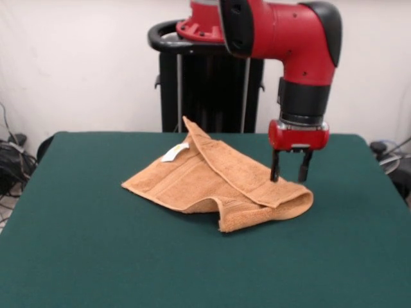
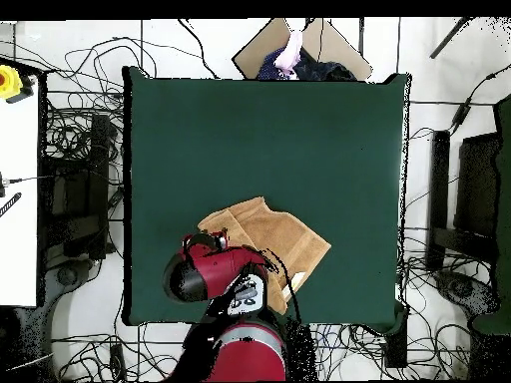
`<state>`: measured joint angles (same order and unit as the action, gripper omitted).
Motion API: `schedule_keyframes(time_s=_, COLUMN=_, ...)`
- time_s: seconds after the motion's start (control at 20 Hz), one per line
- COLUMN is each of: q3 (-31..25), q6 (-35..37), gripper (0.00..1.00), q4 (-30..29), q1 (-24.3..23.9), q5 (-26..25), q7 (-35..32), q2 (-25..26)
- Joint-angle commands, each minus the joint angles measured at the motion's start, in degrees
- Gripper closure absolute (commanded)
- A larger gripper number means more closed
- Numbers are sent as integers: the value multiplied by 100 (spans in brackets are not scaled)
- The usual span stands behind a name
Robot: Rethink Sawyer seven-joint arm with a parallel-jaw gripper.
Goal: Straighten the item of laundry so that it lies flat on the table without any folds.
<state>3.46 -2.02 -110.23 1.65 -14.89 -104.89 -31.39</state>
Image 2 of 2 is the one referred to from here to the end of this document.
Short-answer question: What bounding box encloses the grey round stand base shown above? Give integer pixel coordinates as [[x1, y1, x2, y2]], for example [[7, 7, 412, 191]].
[[47, 258, 97, 308]]

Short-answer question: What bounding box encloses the metal connector with cable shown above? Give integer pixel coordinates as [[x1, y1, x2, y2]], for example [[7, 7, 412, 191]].
[[0, 171, 49, 198]]

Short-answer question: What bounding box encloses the black cable tangle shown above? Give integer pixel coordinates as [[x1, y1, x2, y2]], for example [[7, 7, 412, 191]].
[[43, 35, 159, 161], [398, 234, 474, 381], [310, 323, 400, 381]]

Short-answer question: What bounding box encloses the pink cloth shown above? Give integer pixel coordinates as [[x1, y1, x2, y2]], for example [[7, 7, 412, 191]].
[[273, 30, 304, 79]]

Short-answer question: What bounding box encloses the blue dotted cloth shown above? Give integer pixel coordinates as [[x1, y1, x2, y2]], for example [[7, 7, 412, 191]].
[[255, 47, 288, 81]]

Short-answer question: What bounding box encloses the green cloth-covered table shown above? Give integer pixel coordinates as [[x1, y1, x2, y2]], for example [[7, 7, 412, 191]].
[[470, 95, 511, 336]]

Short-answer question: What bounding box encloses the yellow emergency stop button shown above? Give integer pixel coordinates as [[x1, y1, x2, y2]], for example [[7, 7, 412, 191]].
[[0, 64, 36, 105]]

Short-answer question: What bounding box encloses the white desk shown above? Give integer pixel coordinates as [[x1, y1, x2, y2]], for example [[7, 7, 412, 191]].
[[0, 59, 45, 308]]

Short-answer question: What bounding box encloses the dark green table cloth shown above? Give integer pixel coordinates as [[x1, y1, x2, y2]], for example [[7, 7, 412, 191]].
[[121, 65, 413, 335]]

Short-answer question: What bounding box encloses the black low furniture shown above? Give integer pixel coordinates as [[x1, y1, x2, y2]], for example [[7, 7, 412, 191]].
[[39, 113, 113, 260]]

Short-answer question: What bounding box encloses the black flat panel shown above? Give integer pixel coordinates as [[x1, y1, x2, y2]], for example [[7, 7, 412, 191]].
[[453, 131, 505, 240]]

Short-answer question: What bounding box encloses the dark navy cloth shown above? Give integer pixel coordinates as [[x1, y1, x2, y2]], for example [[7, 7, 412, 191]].
[[292, 47, 358, 82]]

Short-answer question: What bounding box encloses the black stand base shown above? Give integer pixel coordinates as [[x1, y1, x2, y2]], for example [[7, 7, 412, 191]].
[[433, 269, 499, 320]]

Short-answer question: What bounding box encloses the black thin rod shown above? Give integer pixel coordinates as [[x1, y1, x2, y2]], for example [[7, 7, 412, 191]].
[[429, 16, 474, 60]]

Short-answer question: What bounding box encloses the brown cardboard box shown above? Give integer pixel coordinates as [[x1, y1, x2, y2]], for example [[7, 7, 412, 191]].
[[232, 17, 374, 82]]

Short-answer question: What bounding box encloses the black power adapter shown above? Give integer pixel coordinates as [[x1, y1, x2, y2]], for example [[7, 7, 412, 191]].
[[450, 101, 473, 127]]

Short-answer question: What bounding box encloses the black power brick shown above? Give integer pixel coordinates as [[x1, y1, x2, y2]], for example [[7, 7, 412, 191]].
[[109, 342, 128, 380]]

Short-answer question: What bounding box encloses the orange terry towel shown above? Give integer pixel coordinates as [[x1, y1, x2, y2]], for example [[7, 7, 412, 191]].
[[197, 194, 332, 316]]

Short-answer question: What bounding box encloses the black box-shaped stand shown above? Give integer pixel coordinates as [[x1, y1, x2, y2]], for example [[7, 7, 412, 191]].
[[383, 330, 409, 369]]

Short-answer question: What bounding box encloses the black long bar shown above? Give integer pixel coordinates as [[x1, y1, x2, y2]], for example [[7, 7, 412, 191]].
[[425, 129, 451, 272]]

